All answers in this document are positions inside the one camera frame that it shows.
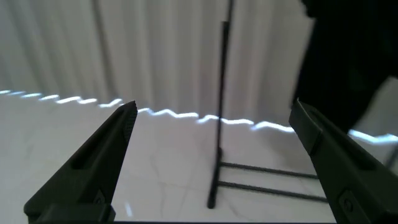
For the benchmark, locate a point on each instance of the white curtain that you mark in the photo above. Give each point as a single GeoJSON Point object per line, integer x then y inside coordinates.
{"type": "Point", "coordinates": [124, 46]}

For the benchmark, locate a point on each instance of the black clothes rack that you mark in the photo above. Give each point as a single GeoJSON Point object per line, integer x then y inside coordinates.
{"type": "Point", "coordinates": [222, 77]}

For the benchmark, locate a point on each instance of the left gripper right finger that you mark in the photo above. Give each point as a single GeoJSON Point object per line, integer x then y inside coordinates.
{"type": "Point", "coordinates": [357, 193]}

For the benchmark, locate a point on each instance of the black garment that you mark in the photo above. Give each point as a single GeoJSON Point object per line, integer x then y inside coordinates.
{"type": "Point", "coordinates": [348, 56]}

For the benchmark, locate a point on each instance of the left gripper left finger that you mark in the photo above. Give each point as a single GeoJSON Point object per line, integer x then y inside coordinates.
{"type": "Point", "coordinates": [81, 186]}

